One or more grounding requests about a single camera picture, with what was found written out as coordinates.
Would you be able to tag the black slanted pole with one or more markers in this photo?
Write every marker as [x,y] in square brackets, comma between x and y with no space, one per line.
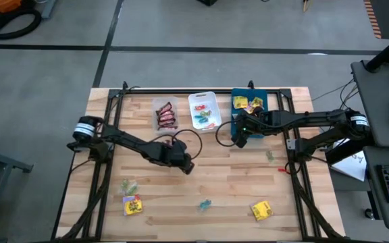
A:
[343,153]
[387,52]

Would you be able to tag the orange vacuum cleaner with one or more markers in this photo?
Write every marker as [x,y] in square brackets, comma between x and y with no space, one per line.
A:
[5,5]

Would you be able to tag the white plastic bin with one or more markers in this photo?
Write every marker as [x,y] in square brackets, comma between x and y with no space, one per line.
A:
[194,98]

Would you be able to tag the green candy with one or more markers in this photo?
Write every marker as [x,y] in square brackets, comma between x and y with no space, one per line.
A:
[206,113]
[269,155]
[128,187]

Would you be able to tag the small red clip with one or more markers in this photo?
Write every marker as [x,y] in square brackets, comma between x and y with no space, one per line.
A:
[283,170]

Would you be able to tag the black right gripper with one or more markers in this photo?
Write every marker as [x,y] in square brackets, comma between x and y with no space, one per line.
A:
[253,123]

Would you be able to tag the black caster wheel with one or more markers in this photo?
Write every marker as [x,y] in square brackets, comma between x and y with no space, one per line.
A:
[369,213]

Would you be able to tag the grey metal bracket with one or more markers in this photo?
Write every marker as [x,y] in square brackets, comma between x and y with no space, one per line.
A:
[290,145]

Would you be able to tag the orange candy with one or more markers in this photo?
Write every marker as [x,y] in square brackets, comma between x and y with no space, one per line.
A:
[210,126]

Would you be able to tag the black aluminium table frame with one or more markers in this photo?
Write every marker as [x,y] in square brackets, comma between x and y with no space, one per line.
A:
[286,92]

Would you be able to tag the grey box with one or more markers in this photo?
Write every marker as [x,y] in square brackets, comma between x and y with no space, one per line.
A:
[48,8]

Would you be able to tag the white paper sheet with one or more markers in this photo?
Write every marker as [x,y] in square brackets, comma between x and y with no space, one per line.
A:
[353,167]

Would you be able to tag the blue plastic bin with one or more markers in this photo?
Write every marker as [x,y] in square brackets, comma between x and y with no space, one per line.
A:
[264,94]

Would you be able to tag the clear plastic bin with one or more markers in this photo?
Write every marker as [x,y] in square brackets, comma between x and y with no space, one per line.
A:
[155,101]

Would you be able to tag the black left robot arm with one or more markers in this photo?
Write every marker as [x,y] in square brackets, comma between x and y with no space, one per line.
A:
[130,143]

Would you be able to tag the teal candy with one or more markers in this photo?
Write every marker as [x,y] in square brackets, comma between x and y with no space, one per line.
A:
[204,204]
[200,119]

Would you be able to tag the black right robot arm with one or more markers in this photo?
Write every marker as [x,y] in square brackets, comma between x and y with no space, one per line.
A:
[309,118]

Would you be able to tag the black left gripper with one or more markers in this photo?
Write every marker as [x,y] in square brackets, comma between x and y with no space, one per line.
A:
[177,153]

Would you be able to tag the thin yellow stick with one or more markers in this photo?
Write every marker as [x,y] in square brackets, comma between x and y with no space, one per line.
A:
[305,5]

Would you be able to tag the red candy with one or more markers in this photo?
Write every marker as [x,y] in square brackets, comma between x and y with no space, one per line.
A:
[200,108]

